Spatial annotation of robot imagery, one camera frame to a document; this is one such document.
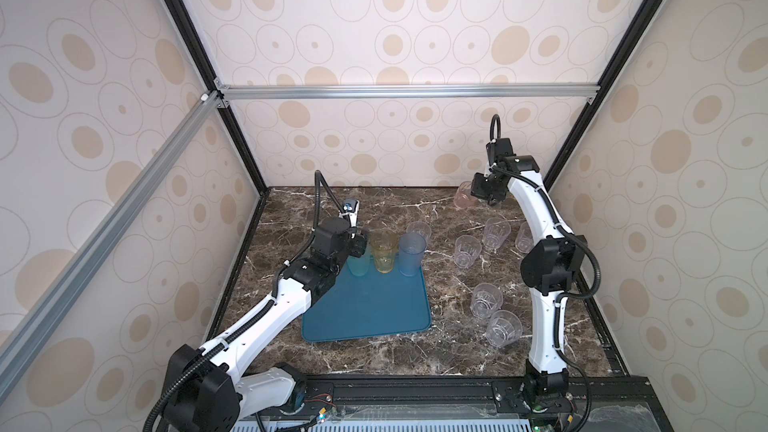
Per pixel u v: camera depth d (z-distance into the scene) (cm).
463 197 99
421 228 104
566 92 93
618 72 85
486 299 90
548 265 59
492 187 81
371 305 93
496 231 103
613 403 73
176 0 73
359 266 92
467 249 100
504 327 83
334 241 58
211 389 38
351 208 67
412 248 95
